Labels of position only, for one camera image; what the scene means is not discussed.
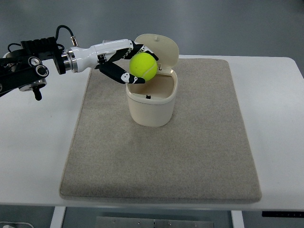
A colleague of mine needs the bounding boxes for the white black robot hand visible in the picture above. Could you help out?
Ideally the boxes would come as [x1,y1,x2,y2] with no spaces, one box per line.
[66,39,159,84]

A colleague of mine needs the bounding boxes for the grey metal base plate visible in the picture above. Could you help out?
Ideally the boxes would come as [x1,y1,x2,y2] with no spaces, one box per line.
[95,217,214,228]

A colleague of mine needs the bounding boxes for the white object on floor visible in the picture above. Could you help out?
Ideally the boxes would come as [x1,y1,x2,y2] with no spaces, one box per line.
[0,221,34,228]

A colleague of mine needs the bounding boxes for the white left table leg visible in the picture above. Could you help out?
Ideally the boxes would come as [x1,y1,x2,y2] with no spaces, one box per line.
[50,206,66,228]

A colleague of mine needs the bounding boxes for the grey felt mat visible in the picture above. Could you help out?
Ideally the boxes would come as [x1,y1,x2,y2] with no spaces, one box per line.
[59,58,262,203]

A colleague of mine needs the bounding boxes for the yellow tennis ball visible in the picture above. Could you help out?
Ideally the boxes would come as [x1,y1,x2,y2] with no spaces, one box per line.
[129,53,157,81]

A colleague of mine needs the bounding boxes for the black table control panel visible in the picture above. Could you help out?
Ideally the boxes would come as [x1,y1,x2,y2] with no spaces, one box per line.
[262,211,304,218]

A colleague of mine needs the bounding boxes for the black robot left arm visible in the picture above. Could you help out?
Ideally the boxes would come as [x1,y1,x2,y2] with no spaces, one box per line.
[0,25,77,101]

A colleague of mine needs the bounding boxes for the white right table leg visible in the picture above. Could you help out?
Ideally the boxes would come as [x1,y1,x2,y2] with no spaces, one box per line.
[231,210,245,228]

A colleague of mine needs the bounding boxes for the cream lidded plastic box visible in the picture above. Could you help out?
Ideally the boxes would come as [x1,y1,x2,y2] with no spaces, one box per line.
[126,34,179,127]

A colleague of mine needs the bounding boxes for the white table leg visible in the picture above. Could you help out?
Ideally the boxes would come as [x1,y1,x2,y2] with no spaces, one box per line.
[231,210,245,228]
[50,206,66,228]

